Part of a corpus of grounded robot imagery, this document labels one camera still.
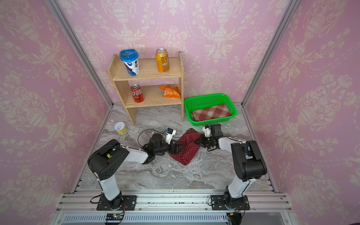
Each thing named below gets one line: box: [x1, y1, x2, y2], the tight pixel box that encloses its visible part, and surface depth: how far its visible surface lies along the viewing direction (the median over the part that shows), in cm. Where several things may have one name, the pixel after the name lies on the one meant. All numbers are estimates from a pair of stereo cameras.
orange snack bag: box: [159, 84, 181, 98], surface depth 94 cm
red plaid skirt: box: [190, 103, 233, 122], surface depth 107 cm
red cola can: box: [130, 83, 144, 104], surface depth 87 cm
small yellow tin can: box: [114, 121, 128, 135], surface depth 102 cm
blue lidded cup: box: [119, 49, 140, 77], surface depth 71 cm
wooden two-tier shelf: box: [106, 51, 185, 126], surface depth 85 cm
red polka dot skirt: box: [168, 128, 202, 166], surface depth 91 cm
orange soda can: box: [155, 47, 170, 74], surface depth 73 cm
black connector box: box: [226, 212, 242, 225], surface depth 73 cm
